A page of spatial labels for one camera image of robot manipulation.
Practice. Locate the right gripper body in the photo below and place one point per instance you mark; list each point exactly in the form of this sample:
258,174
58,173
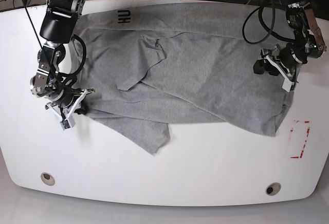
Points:
63,98

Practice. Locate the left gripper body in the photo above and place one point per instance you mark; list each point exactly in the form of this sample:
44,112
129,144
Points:
287,60

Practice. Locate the grey T-shirt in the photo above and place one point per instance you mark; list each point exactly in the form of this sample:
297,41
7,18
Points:
155,65

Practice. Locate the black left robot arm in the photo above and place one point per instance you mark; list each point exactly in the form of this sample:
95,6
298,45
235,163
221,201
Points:
308,41

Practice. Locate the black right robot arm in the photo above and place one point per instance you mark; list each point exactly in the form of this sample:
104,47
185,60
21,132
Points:
57,29

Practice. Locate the red tape marking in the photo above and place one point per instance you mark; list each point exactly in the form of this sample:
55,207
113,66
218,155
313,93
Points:
298,138

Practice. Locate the left table grommet hole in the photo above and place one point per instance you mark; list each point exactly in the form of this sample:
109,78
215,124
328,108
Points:
47,179

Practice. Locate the table grommet hole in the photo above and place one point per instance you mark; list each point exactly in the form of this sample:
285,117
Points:
47,179
273,189

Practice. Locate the right table grommet hole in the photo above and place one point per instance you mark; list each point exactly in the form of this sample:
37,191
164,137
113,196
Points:
273,189

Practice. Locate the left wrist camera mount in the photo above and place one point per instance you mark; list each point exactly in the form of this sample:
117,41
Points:
288,85

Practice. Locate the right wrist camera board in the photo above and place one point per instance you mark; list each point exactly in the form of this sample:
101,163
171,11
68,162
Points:
67,123

